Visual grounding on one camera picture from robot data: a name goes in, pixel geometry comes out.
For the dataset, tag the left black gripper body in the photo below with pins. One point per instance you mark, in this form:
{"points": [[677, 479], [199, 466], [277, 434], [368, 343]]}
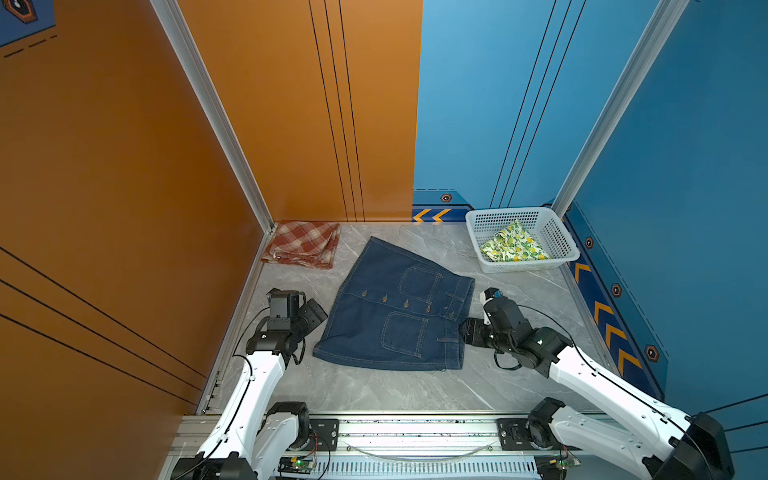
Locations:
{"points": [[310, 318]]}

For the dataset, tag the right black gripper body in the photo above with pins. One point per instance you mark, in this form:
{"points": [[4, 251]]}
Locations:
{"points": [[480, 336]]}

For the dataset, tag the red plaid skirt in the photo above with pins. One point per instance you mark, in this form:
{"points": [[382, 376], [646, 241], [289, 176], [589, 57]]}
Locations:
{"points": [[310, 244]]}

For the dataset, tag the dark blue denim skirt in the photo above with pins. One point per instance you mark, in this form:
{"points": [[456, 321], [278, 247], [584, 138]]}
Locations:
{"points": [[397, 311]]}

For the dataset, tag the white plastic laundry basket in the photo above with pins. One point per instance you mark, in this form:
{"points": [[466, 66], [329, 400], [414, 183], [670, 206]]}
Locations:
{"points": [[541, 222]]}

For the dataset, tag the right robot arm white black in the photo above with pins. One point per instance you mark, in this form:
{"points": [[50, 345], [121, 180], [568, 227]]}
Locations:
{"points": [[646, 437]]}

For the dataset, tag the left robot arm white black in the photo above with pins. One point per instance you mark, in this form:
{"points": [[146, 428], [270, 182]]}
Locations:
{"points": [[252, 435]]}

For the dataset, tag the lemon print skirt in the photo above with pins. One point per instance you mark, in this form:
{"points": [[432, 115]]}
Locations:
{"points": [[513, 244]]}

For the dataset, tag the left green circuit board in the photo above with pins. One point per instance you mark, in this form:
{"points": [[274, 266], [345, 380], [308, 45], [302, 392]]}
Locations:
{"points": [[295, 467]]}

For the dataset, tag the green circuit board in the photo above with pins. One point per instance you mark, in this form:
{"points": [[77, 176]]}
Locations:
{"points": [[295, 467], [554, 468]]}

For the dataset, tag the right green circuit board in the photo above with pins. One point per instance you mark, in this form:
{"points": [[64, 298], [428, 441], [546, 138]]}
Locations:
{"points": [[554, 468]]}

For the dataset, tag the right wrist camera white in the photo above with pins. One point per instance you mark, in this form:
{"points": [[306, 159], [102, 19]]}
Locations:
{"points": [[492, 299]]}

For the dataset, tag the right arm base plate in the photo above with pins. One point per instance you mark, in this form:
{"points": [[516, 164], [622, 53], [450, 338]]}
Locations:
{"points": [[519, 434]]}

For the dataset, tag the aluminium front rail frame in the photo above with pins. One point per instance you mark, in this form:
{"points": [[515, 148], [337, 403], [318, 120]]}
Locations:
{"points": [[399, 446]]}

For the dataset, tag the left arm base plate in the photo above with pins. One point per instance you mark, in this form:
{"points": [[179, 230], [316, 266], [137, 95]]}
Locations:
{"points": [[318, 435]]}

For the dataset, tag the left aluminium corner post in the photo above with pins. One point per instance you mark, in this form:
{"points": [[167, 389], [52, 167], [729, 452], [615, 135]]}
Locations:
{"points": [[178, 33]]}

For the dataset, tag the aluminium corner post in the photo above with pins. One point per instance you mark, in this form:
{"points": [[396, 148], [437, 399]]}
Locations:
{"points": [[651, 42], [178, 33]]}

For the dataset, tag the right aluminium corner post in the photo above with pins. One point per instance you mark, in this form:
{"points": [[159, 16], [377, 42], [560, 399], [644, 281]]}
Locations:
{"points": [[651, 42]]}

